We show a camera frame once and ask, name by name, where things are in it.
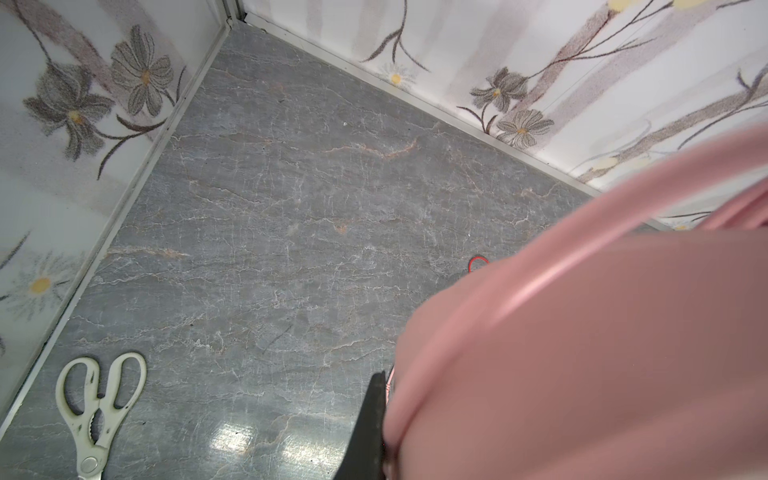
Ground white scissors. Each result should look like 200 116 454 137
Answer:
55 352 148 479

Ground pink headset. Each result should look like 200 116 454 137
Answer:
383 125 767 479

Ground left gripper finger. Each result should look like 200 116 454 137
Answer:
333 371 388 480

